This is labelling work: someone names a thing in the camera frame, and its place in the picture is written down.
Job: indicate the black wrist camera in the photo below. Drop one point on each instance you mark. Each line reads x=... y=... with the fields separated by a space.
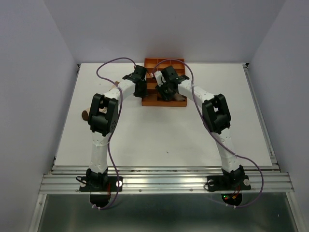
x=139 y=73
x=169 y=74

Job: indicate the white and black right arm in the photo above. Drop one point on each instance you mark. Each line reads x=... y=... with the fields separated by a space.
x=215 y=116

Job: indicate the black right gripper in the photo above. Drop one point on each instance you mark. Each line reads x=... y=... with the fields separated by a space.
x=165 y=96

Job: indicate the cream and brown striped sock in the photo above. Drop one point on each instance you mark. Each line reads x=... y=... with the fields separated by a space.
x=86 y=112

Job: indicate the orange compartment tray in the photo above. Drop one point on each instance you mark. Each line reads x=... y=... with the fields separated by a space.
x=154 y=77

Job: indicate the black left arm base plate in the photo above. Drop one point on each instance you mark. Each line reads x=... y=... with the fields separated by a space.
x=110 y=185

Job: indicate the tan sock with red cuff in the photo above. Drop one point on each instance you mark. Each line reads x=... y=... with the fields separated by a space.
x=178 y=97

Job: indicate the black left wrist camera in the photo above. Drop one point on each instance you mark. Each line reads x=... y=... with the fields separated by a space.
x=139 y=73

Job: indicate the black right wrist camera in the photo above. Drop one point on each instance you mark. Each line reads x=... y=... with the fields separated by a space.
x=169 y=74

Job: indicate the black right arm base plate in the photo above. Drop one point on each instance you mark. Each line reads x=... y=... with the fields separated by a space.
x=223 y=183

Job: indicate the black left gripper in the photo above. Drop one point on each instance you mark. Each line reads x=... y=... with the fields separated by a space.
x=143 y=94

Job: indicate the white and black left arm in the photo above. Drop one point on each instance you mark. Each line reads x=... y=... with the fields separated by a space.
x=103 y=119

